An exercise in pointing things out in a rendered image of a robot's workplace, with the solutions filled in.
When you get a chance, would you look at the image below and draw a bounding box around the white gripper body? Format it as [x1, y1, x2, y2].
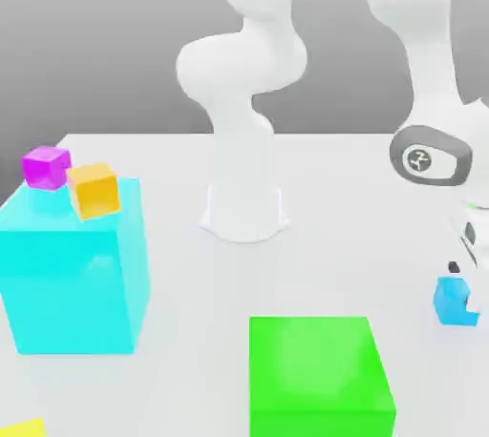
[457, 235, 489, 313]

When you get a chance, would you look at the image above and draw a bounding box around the small blue cube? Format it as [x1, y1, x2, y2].
[433, 276, 480, 327]

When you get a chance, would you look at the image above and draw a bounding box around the small orange cube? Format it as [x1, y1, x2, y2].
[67, 162, 122, 221]

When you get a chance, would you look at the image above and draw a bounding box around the small magenta cube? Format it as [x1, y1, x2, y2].
[21, 145, 73, 192]

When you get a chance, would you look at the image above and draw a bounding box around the large green box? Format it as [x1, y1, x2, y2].
[248, 315, 397, 437]

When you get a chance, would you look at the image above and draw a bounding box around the large cyan box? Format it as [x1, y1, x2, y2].
[0, 177, 151, 356]

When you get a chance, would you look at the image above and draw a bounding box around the large yellow box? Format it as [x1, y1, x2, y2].
[0, 417, 49, 437]

